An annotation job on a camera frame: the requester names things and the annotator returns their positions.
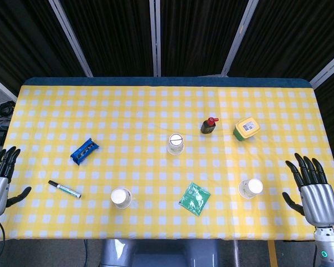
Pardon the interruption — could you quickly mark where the grey robot torso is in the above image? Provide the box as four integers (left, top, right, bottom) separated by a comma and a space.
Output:
100, 239, 221, 267

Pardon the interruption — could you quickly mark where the white partition post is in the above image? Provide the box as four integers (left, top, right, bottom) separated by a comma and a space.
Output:
220, 0, 260, 77
48, 0, 94, 78
149, 0, 162, 77
309, 47, 334, 89
0, 72, 18, 103

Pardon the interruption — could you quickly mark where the green foil sachet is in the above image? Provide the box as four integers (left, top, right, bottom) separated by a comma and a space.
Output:
179, 182, 212, 216

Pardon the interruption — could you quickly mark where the yellow white checkered tablecloth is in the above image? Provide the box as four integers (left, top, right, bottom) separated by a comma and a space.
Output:
0, 85, 334, 241

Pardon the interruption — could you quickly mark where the black cable bundle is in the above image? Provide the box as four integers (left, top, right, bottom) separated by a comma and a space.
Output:
0, 100, 16, 120

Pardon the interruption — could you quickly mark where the green tub yellow lid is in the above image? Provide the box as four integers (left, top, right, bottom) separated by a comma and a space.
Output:
233, 117, 261, 142

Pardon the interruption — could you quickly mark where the black ink bottle red cap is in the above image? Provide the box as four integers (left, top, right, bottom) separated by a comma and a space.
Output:
200, 117, 220, 135

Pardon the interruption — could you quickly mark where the white paper cup floral print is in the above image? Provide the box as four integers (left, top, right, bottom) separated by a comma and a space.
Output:
110, 187, 132, 210
238, 178, 264, 200

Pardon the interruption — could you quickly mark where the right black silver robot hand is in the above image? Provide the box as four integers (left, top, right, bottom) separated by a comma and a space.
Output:
282, 152, 334, 226

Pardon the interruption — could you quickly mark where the blue snack packet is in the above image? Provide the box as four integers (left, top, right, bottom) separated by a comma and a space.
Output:
70, 138, 100, 166

